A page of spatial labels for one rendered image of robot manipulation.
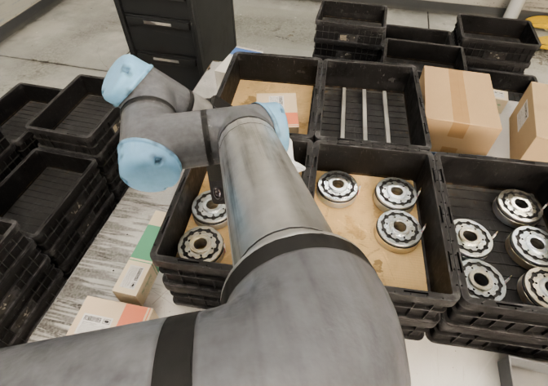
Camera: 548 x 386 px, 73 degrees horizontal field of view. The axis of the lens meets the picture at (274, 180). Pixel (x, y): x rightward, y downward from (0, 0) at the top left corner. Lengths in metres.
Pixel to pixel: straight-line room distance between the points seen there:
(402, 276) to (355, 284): 0.70
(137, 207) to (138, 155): 0.72
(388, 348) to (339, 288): 0.03
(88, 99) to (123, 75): 1.51
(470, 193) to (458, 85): 0.46
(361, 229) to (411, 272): 0.15
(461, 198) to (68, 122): 1.62
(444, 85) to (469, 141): 0.22
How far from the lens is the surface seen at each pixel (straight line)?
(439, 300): 0.77
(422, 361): 0.97
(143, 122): 0.49
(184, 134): 0.47
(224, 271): 0.74
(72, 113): 1.99
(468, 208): 1.06
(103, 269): 1.09
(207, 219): 0.89
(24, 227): 1.74
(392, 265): 0.89
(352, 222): 0.93
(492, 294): 0.90
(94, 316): 0.95
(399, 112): 1.28
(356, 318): 0.17
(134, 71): 0.54
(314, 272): 0.18
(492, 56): 2.45
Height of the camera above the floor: 1.58
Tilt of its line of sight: 49 degrees down
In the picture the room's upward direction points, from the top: straight up
